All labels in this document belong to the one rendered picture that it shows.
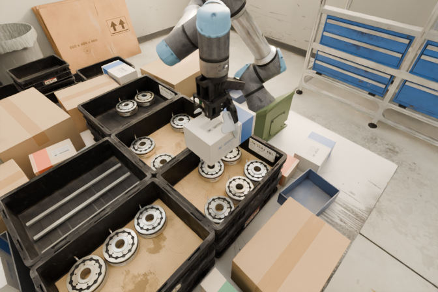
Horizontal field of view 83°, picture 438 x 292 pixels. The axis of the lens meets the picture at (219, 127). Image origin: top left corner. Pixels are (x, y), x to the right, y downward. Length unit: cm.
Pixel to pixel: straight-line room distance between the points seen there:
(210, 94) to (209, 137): 13
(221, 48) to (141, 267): 66
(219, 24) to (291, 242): 65
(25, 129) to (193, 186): 79
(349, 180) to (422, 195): 123
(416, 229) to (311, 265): 146
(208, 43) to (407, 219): 195
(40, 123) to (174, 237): 81
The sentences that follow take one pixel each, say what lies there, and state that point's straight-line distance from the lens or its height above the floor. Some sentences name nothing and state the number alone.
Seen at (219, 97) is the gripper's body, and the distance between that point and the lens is 66.
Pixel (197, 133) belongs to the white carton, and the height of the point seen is 113.
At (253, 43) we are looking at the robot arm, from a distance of 115.
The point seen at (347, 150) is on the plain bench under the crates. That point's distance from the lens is 141.
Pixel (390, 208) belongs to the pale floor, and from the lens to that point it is 224.
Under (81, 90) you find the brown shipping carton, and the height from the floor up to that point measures 86.
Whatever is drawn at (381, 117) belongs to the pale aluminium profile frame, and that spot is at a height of 14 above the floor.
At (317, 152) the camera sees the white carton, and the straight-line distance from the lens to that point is 121.
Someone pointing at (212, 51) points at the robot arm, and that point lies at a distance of 58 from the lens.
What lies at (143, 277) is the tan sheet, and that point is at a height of 83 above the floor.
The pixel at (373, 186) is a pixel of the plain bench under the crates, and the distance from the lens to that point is 131.
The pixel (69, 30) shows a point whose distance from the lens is 366.
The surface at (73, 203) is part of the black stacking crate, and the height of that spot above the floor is 83.
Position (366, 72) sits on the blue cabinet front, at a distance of 267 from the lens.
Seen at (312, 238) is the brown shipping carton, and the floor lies 86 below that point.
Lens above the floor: 163
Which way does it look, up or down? 42 degrees down
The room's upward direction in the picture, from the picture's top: straight up
